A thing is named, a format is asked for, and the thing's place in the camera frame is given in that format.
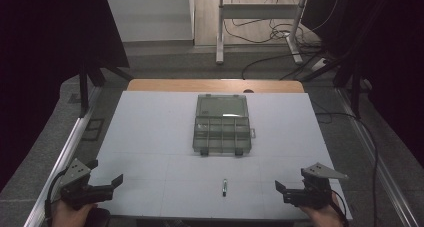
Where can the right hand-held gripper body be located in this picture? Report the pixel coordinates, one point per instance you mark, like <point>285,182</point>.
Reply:
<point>315,192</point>

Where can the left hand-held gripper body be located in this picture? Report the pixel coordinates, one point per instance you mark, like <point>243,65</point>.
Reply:
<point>76,187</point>

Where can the person's right hand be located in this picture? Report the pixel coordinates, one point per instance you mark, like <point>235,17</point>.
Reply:
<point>328,217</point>

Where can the person's left hand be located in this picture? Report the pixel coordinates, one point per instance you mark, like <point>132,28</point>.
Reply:
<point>68,217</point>

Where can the white table cover board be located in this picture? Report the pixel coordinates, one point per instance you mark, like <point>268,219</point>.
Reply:
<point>156,137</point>

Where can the black metal stand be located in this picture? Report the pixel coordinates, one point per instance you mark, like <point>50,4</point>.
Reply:
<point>356,93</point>
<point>83,93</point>

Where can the clear grey compartment box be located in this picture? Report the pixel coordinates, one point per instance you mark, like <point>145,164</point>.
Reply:
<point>221,133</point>

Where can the dark curtain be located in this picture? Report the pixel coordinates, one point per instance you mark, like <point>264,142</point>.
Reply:
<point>390,53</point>
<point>40,70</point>

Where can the white power strip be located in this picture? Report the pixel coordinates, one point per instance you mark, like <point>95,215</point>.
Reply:
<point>319,64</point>

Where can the white cabinet panel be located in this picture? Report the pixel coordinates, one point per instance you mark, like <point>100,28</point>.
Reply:
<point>150,17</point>

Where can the aluminium rail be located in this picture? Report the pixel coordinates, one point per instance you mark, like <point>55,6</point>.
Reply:
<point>63,157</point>
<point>373,160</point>

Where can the white desk frame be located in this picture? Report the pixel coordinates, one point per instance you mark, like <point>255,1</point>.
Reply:
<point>220,30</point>

